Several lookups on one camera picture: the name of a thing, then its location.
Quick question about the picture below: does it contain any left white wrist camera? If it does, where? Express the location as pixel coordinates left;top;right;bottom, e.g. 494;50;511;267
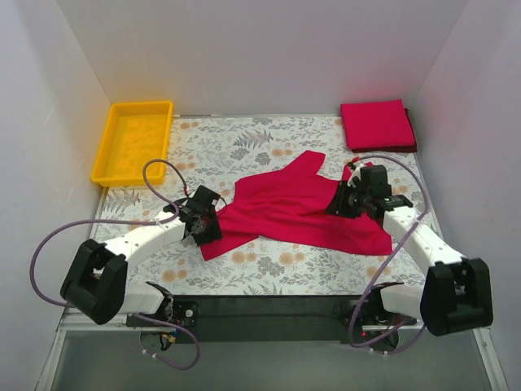
162;203;179;216

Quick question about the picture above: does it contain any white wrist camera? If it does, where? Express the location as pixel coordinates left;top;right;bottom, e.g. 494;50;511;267
347;160;372;187
162;203;179;216

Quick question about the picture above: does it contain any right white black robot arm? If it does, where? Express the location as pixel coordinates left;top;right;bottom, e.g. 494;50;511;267
326;160;493;336

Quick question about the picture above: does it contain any floral patterned table mat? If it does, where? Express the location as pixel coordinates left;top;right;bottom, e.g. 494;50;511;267
93;116;424;295

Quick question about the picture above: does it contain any aluminium frame rail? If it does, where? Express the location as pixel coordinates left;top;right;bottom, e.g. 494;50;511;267
38;296;508;390

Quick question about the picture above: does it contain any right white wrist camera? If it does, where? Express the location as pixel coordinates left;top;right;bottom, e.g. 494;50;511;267
347;160;372;187

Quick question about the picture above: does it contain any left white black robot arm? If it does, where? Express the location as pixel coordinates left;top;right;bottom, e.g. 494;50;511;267
60;186;222;326

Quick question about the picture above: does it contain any crimson t-shirt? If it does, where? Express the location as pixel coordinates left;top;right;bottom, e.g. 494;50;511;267
201;151;392;261
340;99;405;147

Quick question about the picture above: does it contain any yellow plastic bin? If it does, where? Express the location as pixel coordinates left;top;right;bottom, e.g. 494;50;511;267
90;101;173;187

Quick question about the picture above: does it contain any folded dark red t-shirt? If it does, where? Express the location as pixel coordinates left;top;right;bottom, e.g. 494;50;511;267
348;108;418;153

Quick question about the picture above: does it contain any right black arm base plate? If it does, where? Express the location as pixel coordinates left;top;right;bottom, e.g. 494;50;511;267
333;300;416;327

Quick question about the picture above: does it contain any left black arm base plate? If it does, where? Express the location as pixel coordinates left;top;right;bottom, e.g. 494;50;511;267
125;300;199;327

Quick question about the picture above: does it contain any folded crimson t-shirt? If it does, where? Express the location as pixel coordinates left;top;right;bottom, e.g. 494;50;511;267
340;99;405;147

